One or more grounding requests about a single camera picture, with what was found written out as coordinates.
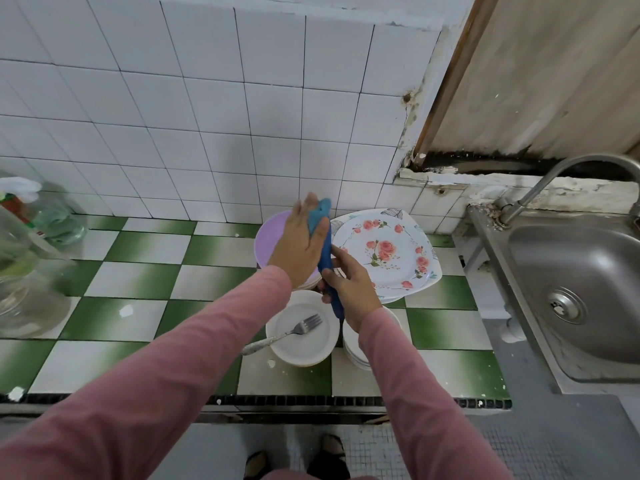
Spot person's left hand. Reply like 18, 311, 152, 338
268, 193, 331, 291

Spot person's right hand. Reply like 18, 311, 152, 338
322, 245, 384, 331

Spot blue rice paddle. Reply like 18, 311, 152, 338
318, 229, 347, 321

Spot purple plastic bowl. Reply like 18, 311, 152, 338
254, 207, 326, 291

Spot blue cleaning cloth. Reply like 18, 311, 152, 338
305, 197, 334, 241

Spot stack of floral plates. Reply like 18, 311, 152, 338
330, 207, 443, 304

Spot metal fork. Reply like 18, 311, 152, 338
241, 313, 324, 357

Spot stack of white saucers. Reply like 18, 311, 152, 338
342, 307, 401, 371

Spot white bowl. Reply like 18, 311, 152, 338
265, 289, 341, 368

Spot person's left forearm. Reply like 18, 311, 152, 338
0, 265, 293, 480

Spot person's right forearm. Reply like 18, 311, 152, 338
358, 307, 516, 480

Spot green checkered tile countertop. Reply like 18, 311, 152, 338
0, 215, 513, 411

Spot person's right leg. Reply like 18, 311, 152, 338
308, 433, 351, 480

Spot person's leg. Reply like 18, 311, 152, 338
243, 449, 273, 480
308, 433, 351, 480

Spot person's left leg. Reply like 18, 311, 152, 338
243, 449, 273, 480

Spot chrome faucet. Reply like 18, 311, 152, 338
495, 153, 640, 228

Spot clear bottle with green liquid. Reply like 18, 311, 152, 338
20, 185, 89, 248

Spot stainless steel sink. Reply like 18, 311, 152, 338
465, 199, 640, 396

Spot large clear plastic bottle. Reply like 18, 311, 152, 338
0, 209, 71, 338

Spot weathered wooden board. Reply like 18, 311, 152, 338
415, 0, 640, 171

